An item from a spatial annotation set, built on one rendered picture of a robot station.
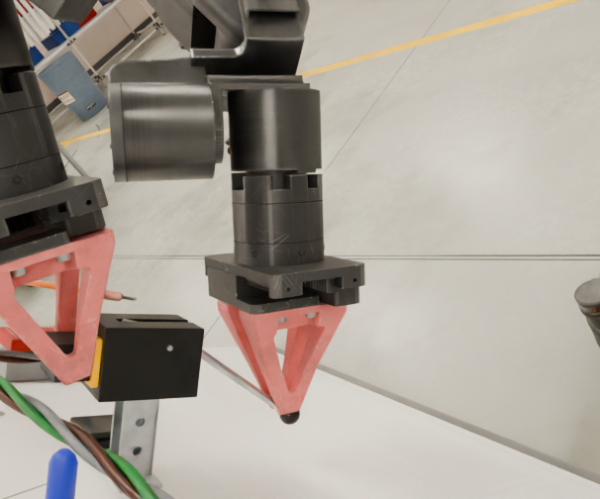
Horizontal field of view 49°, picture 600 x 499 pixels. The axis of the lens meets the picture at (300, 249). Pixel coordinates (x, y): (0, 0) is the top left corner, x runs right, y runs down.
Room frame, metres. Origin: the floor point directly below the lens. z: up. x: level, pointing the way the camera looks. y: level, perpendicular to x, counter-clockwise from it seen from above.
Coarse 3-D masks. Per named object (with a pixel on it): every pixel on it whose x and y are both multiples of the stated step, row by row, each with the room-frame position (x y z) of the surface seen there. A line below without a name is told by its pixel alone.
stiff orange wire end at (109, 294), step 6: (30, 282) 0.37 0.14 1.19; (36, 282) 0.37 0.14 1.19; (42, 282) 0.37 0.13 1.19; (48, 282) 0.36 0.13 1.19; (54, 288) 0.36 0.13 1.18; (78, 288) 0.35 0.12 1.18; (108, 294) 0.34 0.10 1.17; (114, 294) 0.34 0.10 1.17; (120, 294) 0.34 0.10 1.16; (114, 300) 0.34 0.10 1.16; (120, 300) 0.34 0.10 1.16; (132, 300) 0.33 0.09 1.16
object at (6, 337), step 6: (0, 330) 0.53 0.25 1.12; (6, 330) 0.52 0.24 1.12; (12, 330) 0.52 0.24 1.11; (48, 330) 0.53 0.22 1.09; (0, 336) 0.52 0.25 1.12; (6, 336) 0.51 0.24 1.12; (12, 336) 0.50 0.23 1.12; (0, 342) 0.52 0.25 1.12; (6, 342) 0.50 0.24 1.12; (12, 342) 0.49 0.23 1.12; (18, 342) 0.49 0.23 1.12; (6, 348) 0.50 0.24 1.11; (12, 348) 0.49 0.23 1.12; (18, 348) 0.49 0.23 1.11; (24, 348) 0.49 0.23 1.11
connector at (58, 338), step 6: (54, 336) 0.32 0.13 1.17; (60, 336) 0.32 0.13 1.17; (66, 336) 0.32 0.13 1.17; (72, 336) 0.32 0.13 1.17; (54, 342) 0.31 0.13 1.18; (60, 342) 0.31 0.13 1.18; (66, 342) 0.31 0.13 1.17; (72, 342) 0.31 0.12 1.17; (60, 348) 0.30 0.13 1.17; (66, 348) 0.30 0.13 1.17; (72, 348) 0.30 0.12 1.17; (42, 366) 0.32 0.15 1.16; (48, 372) 0.31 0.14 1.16; (54, 378) 0.30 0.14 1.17; (84, 378) 0.30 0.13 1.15
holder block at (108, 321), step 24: (120, 336) 0.31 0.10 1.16; (144, 336) 0.31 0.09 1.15; (168, 336) 0.31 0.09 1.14; (192, 336) 0.31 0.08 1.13; (120, 360) 0.30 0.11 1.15; (144, 360) 0.30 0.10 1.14; (168, 360) 0.31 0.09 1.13; (192, 360) 0.31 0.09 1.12; (120, 384) 0.30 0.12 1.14; (144, 384) 0.30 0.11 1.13; (168, 384) 0.30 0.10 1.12; (192, 384) 0.31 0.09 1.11
